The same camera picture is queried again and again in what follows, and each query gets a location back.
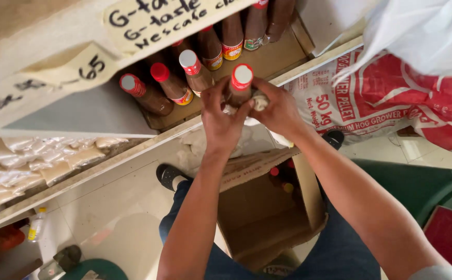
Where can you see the sauce bottle with grey-topped cap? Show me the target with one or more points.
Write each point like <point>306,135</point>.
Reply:
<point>242,77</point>

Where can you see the green round lid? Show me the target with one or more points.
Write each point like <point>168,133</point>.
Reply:
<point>101,270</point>

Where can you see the green plastic container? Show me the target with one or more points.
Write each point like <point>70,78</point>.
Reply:
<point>412,186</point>

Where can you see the person's black left shoe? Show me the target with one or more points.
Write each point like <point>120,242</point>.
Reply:
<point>167,175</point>

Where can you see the pile of clear sugar packets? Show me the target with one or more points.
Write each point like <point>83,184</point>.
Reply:
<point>35,167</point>

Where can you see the brown cardboard tray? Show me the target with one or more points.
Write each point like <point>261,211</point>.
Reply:
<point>272,54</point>

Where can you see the handwritten paper price label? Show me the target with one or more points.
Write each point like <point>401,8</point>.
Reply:
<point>74,68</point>

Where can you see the handwritten cardboard sign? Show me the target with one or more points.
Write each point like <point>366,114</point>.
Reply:
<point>159,23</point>

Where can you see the white and red feed sack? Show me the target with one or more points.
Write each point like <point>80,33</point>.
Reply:
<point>385,97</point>

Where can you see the person's black shoe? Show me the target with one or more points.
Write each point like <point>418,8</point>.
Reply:
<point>334,138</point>
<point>167,175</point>

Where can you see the white cleaning cloth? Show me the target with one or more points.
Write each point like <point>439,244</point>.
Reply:
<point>261,101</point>

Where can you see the crumpled white plastic sheet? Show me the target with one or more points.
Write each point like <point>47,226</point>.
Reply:
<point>198,147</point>

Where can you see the person's black right shoe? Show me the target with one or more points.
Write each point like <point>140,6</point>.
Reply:
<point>334,138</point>

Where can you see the white plastic bag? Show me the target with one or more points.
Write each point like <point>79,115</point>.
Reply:
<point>416,35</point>

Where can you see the person's right hand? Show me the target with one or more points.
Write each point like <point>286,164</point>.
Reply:
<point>284,112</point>

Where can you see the person's blue jeans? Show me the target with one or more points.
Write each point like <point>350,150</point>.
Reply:
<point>338,252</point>

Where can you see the person's left hand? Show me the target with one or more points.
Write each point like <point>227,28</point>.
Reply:
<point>220,124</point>

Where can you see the dark bottle with yellow cap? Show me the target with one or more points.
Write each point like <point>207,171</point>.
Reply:
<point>288,188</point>

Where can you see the dark bottle with red cap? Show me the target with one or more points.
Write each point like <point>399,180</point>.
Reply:
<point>290,163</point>
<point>274,171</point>

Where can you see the person's grey sleeve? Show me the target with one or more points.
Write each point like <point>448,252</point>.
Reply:
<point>438,273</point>

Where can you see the row of brown sauce bottles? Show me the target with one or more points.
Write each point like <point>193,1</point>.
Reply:
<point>173,85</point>

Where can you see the open brown cardboard box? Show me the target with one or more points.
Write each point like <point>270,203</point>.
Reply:
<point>261,217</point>

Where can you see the white wooden shelf unit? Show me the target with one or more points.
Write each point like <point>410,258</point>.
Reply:
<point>74,112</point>

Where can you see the small clear yellow-labelled bottle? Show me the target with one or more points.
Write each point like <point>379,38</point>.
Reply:
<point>37,227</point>

